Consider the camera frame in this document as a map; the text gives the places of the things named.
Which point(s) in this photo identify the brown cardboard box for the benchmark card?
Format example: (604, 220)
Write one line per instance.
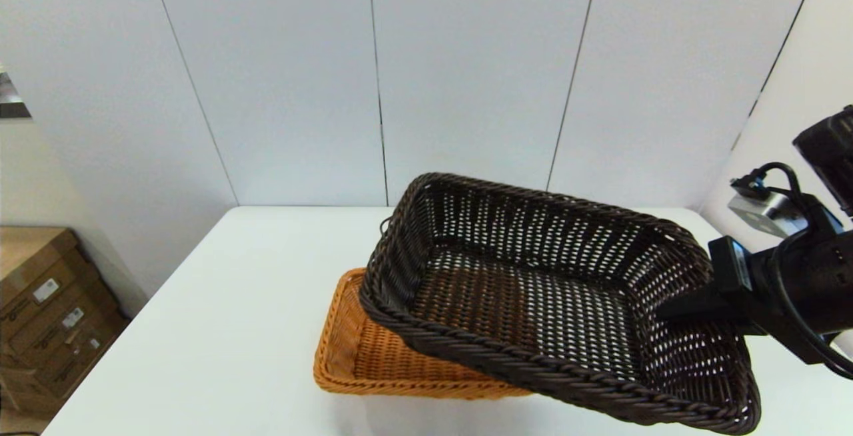
(26, 399)
(33, 256)
(73, 319)
(85, 350)

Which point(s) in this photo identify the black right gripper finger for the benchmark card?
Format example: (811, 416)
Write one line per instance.
(693, 304)

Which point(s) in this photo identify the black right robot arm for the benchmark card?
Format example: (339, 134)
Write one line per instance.
(833, 156)

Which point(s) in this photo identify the dark brown wicker basket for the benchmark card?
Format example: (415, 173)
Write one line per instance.
(533, 302)

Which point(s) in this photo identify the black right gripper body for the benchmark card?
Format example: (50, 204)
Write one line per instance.
(820, 289)

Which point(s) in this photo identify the dark metal shelf edge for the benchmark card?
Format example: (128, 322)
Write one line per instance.
(12, 106)

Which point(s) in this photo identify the orange wicker basket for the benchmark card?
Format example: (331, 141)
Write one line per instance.
(373, 362)

